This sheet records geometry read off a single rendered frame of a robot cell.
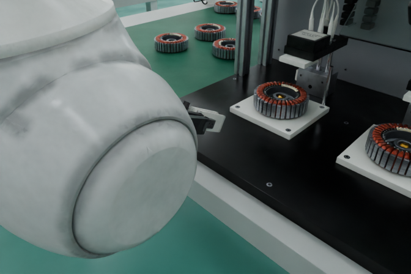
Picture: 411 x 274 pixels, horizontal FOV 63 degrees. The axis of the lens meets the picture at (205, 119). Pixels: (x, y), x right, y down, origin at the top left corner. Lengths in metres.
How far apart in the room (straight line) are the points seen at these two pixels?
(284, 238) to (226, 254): 0.92
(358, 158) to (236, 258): 0.88
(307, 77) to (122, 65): 0.68
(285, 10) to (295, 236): 0.63
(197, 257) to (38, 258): 0.61
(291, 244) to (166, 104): 0.38
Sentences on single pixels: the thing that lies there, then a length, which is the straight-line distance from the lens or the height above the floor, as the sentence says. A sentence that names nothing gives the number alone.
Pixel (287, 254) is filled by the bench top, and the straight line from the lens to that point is 0.51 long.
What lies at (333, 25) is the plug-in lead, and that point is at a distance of 0.79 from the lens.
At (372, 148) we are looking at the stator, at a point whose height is 0.81.
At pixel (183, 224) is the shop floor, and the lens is 1.51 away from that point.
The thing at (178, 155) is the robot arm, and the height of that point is 1.04.
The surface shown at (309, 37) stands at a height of 0.92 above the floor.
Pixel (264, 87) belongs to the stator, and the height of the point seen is 0.82.
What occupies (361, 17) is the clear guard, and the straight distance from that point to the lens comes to 0.45.
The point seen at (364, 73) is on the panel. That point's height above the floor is 0.80.
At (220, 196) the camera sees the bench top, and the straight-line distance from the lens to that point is 0.55.
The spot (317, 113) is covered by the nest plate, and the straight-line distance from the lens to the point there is 0.73.
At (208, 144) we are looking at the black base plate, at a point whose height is 0.77.
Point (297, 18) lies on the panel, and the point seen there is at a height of 0.90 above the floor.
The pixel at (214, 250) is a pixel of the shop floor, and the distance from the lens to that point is 1.42.
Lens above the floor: 1.13
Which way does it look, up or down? 31 degrees down
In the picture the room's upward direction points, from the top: straight up
